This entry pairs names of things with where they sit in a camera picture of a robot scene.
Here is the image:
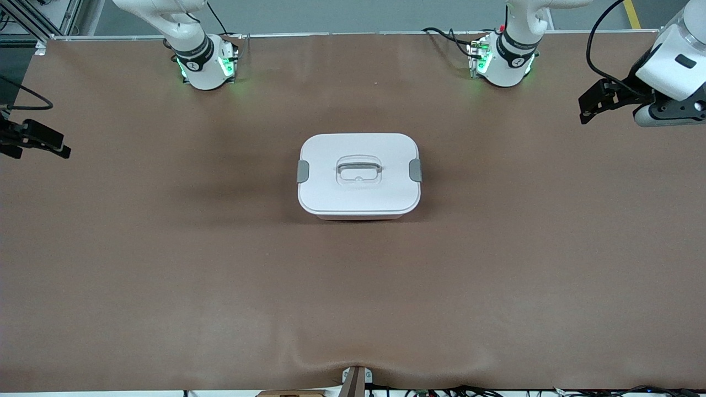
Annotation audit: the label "pink plastic box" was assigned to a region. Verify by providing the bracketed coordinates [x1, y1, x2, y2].
[319, 215, 402, 222]

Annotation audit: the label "silver table edge rail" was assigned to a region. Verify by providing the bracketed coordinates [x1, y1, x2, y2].
[50, 30, 662, 40]

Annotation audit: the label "brown table mat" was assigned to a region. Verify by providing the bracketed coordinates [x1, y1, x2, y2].
[0, 32, 706, 392]

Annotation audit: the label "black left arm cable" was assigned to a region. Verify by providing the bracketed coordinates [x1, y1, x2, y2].
[586, 0, 640, 92]

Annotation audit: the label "black base cable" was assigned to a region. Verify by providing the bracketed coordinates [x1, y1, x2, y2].
[422, 26, 480, 58]
[207, 0, 246, 39]

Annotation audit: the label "white box lid grey latches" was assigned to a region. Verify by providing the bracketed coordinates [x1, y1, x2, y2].
[296, 133, 422, 217]

